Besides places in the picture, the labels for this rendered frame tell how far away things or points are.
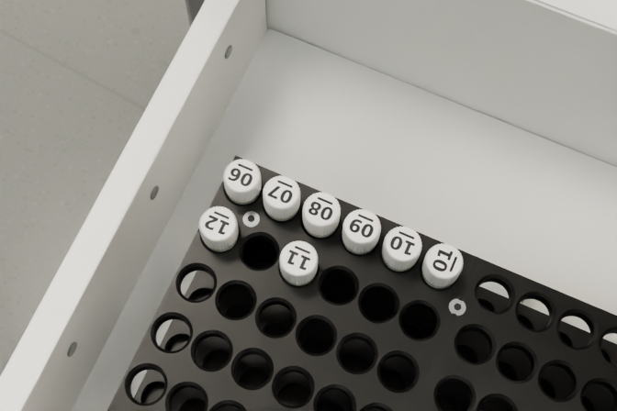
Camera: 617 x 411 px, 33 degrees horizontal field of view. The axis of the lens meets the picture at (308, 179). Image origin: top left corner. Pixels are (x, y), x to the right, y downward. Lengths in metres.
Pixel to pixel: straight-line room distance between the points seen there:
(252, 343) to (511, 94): 0.15
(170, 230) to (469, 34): 0.14
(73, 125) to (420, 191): 0.98
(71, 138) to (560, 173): 0.99
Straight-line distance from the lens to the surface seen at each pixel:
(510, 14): 0.37
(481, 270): 0.35
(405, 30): 0.41
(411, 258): 0.34
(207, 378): 0.34
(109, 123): 1.36
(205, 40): 0.38
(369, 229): 0.34
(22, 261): 1.32
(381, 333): 0.34
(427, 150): 0.43
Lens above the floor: 1.23
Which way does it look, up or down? 70 degrees down
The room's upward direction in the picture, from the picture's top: 2 degrees clockwise
